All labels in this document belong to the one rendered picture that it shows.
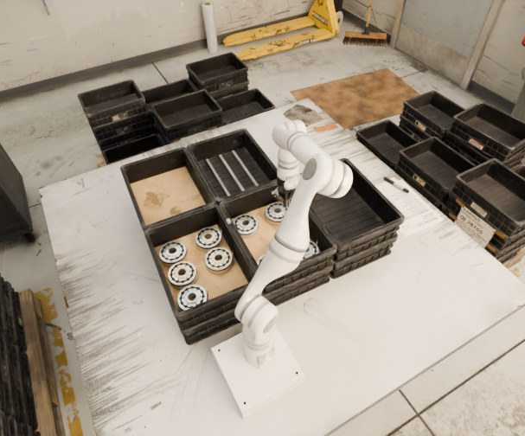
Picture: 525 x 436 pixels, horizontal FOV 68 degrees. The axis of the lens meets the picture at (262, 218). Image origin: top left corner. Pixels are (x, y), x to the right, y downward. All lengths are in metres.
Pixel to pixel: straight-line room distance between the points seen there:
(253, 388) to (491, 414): 1.35
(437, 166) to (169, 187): 1.68
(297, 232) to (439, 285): 0.86
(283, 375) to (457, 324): 0.67
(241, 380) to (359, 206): 0.84
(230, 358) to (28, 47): 3.70
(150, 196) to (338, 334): 0.96
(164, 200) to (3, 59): 3.03
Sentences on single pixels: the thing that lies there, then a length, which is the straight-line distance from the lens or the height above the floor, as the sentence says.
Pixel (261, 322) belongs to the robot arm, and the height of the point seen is 1.09.
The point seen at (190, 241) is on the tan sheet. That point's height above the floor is 0.83.
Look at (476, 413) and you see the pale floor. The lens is 2.31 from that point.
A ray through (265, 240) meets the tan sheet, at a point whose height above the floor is 0.83.
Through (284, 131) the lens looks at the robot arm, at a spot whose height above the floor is 1.33.
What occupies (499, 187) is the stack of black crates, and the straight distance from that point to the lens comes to 2.53.
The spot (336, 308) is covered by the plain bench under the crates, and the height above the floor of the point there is 0.70.
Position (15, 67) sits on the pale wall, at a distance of 4.54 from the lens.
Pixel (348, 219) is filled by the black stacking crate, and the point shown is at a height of 0.83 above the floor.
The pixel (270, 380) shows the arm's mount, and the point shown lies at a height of 0.77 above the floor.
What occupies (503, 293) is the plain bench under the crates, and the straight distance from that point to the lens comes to 1.78.
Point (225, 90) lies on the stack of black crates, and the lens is 3.09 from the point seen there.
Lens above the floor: 2.03
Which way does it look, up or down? 49 degrees down
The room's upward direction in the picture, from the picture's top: 2 degrees counter-clockwise
